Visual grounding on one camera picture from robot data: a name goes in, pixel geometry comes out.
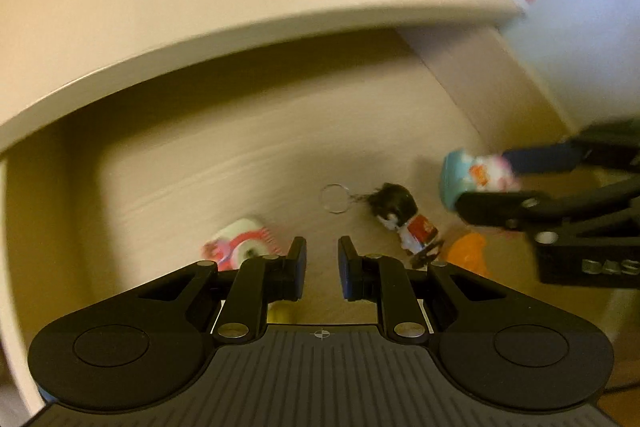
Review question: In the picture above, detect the dark-haired doll keychain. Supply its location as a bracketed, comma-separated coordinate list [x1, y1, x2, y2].
[321, 182, 446, 269]

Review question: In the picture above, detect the pink white round toy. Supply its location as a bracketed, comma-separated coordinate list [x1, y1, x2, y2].
[201, 217, 281, 270]

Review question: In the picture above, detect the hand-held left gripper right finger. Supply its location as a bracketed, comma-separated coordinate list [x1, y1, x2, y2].
[338, 235, 503, 344]

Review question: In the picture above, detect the blue and white egg toy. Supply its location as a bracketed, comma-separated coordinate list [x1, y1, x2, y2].
[439, 149, 523, 210]

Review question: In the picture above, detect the orange plastic toy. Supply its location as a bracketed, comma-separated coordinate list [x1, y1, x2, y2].
[446, 232, 488, 278]

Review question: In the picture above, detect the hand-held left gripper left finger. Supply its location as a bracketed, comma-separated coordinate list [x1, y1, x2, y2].
[137, 236, 307, 344]

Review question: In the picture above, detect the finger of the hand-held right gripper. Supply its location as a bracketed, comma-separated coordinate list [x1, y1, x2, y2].
[457, 179, 640, 238]
[502, 119, 640, 175]

